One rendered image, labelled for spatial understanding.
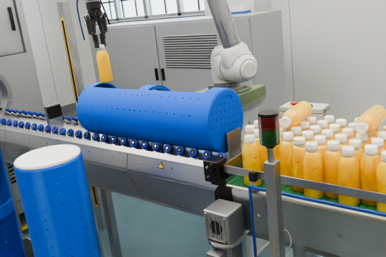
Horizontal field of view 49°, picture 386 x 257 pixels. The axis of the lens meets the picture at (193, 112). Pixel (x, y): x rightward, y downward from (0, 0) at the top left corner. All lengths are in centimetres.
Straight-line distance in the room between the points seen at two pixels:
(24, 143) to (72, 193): 111
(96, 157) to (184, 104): 72
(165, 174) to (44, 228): 57
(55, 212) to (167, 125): 59
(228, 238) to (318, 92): 329
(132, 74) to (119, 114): 245
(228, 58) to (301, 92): 259
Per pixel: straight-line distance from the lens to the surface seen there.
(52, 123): 282
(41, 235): 198
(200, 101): 180
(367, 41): 445
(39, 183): 187
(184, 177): 195
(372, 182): 151
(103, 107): 220
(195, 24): 383
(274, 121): 130
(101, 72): 232
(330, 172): 154
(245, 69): 227
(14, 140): 306
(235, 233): 164
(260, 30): 363
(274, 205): 141
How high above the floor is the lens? 161
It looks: 15 degrees down
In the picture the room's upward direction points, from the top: 7 degrees counter-clockwise
